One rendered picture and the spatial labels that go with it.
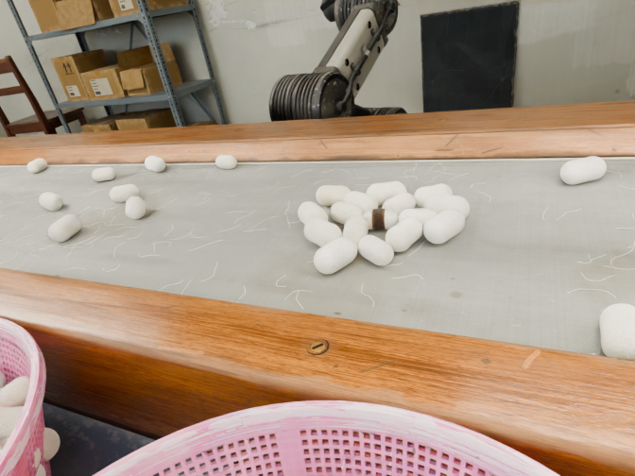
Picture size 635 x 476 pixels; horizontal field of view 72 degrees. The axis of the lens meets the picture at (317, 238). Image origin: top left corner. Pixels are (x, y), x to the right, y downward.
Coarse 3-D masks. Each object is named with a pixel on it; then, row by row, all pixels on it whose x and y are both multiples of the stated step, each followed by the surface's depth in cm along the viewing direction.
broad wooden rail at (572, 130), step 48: (0, 144) 89; (48, 144) 81; (96, 144) 74; (144, 144) 69; (192, 144) 65; (240, 144) 61; (288, 144) 58; (336, 144) 55; (384, 144) 52; (432, 144) 50; (480, 144) 48; (528, 144) 46; (576, 144) 44; (624, 144) 42
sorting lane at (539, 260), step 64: (0, 192) 68; (64, 192) 62; (192, 192) 53; (256, 192) 50; (512, 192) 40; (576, 192) 38; (0, 256) 46; (64, 256) 44; (128, 256) 41; (192, 256) 39; (256, 256) 37; (448, 256) 32; (512, 256) 31; (576, 256) 30; (384, 320) 28; (448, 320) 27; (512, 320) 26; (576, 320) 25
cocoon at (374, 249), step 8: (360, 240) 34; (368, 240) 33; (376, 240) 33; (360, 248) 33; (368, 248) 32; (376, 248) 32; (384, 248) 32; (368, 256) 33; (376, 256) 32; (384, 256) 32; (392, 256) 32; (376, 264) 33; (384, 264) 32
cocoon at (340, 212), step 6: (336, 204) 39; (342, 204) 39; (348, 204) 39; (354, 204) 39; (330, 210) 40; (336, 210) 39; (342, 210) 38; (348, 210) 38; (354, 210) 38; (360, 210) 38; (336, 216) 39; (342, 216) 38; (348, 216) 38; (342, 222) 39
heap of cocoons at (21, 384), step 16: (0, 384) 29; (16, 384) 28; (0, 400) 27; (16, 400) 27; (0, 416) 25; (16, 416) 25; (0, 432) 25; (48, 432) 26; (0, 448) 25; (48, 448) 25
